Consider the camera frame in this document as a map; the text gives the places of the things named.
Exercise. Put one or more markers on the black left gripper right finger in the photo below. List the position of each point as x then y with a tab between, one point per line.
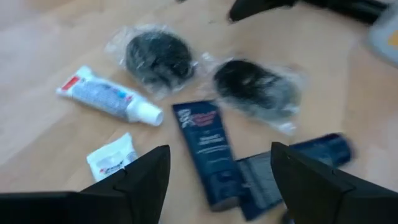
326	199

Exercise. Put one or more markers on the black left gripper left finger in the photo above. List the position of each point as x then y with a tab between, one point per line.
109	205

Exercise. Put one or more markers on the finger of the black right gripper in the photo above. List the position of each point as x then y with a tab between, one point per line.
258	7

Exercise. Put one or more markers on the white toothpaste tube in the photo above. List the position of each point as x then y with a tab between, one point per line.
109	96
105	158

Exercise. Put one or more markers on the black remote device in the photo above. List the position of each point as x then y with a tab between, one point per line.
255	183

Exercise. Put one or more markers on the dark blue toiletry tube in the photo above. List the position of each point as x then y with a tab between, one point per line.
205	149

